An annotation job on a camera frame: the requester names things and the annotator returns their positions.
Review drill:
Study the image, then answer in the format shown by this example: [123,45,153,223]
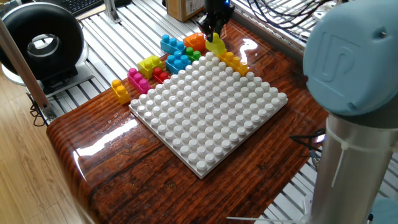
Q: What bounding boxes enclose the white plastic housing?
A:
[312,1,338,21]

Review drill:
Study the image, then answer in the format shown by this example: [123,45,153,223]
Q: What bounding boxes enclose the cardboard box with label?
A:
[165,0,206,22]

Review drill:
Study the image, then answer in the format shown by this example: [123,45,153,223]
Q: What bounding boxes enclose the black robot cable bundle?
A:
[245,0,330,32]

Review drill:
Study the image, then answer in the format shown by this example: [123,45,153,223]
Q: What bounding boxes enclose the white studded baseplate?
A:
[129,51,289,180]

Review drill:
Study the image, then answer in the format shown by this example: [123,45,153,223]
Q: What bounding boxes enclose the blue four-stud square block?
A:
[165,50,192,75]

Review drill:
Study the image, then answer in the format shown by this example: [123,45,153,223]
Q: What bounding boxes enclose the black looped cables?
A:
[289,127,326,153]

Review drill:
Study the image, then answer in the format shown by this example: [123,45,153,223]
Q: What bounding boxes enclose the thin black wire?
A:
[29,93,47,128]

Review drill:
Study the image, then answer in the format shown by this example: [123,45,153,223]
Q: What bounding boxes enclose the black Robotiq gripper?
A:
[197,0,234,43]

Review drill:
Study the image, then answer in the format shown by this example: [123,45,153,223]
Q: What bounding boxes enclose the wood pattern table mat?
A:
[46,17,329,224]

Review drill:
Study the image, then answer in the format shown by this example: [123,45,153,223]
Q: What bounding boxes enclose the yellow four-stud long block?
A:
[217,51,251,77]

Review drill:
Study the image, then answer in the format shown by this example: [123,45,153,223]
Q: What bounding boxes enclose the black keyboard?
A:
[57,0,105,17]

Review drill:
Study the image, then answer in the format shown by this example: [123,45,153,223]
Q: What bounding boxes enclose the aluminium post bracket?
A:
[103,0,122,24]

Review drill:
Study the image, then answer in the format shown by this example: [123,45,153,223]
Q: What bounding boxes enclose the white zip tie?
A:
[325,127,398,189]
[226,216,312,224]

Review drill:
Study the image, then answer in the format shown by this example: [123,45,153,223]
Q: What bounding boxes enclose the slanted aluminium bar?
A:
[0,17,58,123]

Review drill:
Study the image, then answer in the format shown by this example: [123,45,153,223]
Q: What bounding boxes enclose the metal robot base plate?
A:
[303,192,315,224]

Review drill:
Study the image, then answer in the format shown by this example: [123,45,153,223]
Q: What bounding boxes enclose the yellow two-stud block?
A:
[111,79,132,106]

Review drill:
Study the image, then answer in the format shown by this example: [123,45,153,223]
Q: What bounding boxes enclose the orange tall block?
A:
[183,32,207,53]

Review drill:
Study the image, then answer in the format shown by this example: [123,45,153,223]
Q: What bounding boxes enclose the small lime block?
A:
[205,32,228,57]

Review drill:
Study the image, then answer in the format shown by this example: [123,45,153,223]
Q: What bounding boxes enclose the white device base plate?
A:
[1,60,96,99]

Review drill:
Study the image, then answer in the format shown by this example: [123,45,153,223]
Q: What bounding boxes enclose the black ring shaped device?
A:
[0,2,85,94]

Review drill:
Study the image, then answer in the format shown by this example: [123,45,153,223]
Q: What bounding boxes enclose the blue three-stud long block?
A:
[160,34,187,55]

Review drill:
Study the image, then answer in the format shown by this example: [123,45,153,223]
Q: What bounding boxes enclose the red two-stud block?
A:
[152,67,169,84]

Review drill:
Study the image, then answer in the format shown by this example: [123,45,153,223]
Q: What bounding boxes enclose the magenta three-stud block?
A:
[127,67,153,95]

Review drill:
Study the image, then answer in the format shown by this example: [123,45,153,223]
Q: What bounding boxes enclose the lime tall two-stud block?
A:
[137,55,164,79]

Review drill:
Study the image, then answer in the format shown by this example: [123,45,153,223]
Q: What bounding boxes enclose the green two-stud block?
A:
[185,47,202,62]

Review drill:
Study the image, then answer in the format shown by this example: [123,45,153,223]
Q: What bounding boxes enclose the silver cable connector plug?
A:
[310,151,321,170]

